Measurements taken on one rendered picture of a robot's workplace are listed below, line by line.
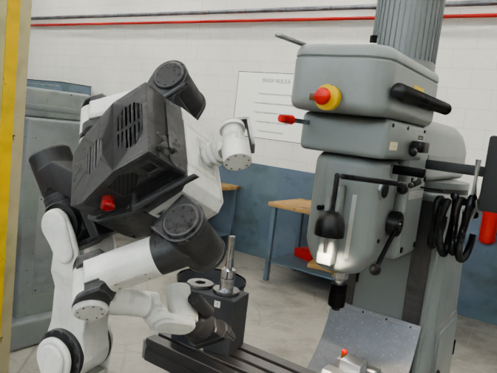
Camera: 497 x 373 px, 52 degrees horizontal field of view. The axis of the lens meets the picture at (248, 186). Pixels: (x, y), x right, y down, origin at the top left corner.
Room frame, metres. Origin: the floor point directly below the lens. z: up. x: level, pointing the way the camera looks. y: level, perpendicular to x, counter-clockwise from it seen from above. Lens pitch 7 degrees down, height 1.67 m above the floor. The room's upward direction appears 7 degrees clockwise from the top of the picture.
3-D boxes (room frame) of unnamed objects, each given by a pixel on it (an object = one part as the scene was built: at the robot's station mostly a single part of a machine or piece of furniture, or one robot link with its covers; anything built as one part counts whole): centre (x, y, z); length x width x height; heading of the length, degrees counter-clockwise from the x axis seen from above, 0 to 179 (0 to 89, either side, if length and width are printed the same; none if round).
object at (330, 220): (1.21, -0.21, 1.46); 0.07 x 0.07 x 0.06
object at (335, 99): (1.20, -0.16, 1.76); 0.06 x 0.02 x 0.06; 56
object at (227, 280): (1.64, 0.03, 1.16); 0.05 x 0.05 x 0.06
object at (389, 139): (1.43, -0.31, 1.68); 0.34 x 0.24 x 0.10; 146
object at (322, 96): (1.18, -0.15, 1.76); 0.04 x 0.03 x 0.04; 56
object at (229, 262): (1.64, 0.03, 1.25); 0.03 x 0.03 x 0.11
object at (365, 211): (1.40, -0.29, 1.47); 0.21 x 0.19 x 0.32; 56
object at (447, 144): (1.81, -0.56, 1.66); 0.80 x 0.23 x 0.20; 146
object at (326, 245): (1.30, -0.23, 1.45); 0.04 x 0.04 x 0.21; 56
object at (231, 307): (1.66, 0.08, 1.03); 0.22 x 0.12 x 0.20; 67
